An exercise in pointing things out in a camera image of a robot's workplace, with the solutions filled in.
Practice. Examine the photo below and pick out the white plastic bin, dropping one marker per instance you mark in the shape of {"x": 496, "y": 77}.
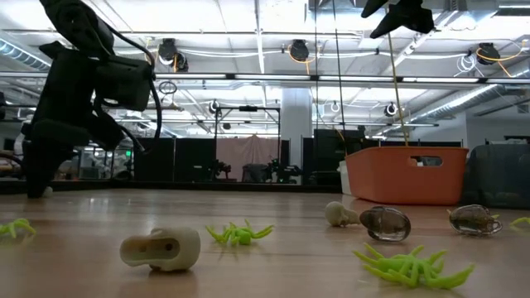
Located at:
{"x": 344, "y": 178}

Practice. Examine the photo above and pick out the black tabletop robot arm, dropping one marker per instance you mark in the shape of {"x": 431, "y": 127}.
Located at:
{"x": 285, "y": 170}
{"x": 219, "y": 169}

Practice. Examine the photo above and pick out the black aluminium table frame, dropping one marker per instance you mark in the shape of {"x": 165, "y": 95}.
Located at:
{"x": 186, "y": 187}

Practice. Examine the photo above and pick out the white humanoid robot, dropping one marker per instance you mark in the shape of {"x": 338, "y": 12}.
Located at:
{"x": 18, "y": 145}

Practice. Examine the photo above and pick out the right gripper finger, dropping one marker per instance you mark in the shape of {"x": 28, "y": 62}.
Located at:
{"x": 410, "y": 18}
{"x": 372, "y": 6}

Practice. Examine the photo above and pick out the grey office chair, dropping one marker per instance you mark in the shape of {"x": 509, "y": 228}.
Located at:
{"x": 254, "y": 173}

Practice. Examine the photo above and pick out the orange plastic bin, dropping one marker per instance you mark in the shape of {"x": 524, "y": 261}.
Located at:
{"x": 381, "y": 178}

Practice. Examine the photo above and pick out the pink partition curtain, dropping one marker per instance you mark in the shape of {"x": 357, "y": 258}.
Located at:
{"x": 248, "y": 151}

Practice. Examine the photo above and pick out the dark grey plastic bin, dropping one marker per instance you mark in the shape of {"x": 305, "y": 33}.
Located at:
{"x": 497, "y": 178}

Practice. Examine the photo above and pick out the black partition panel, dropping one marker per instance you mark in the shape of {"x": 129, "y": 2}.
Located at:
{"x": 186, "y": 159}
{"x": 327, "y": 145}

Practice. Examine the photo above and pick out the black robot station frame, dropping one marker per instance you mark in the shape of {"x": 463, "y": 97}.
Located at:
{"x": 248, "y": 108}

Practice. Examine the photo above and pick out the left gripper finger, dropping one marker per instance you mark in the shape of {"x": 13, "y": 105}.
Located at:
{"x": 41, "y": 157}

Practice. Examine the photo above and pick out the smoky clear plastic skull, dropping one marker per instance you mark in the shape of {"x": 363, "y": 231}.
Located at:
{"x": 474, "y": 220}
{"x": 385, "y": 223}

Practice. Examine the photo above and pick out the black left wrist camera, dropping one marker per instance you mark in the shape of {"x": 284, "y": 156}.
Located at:
{"x": 124, "y": 83}

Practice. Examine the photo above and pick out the long ceiling light bar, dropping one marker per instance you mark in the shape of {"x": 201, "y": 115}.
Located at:
{"x": 290, "y": 77}

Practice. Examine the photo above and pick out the white plastic skull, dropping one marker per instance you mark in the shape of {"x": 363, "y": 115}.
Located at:
{"x": 335, "y": 213}
{"x": 178, "y": 248}
{"x": 48, "y": 191}

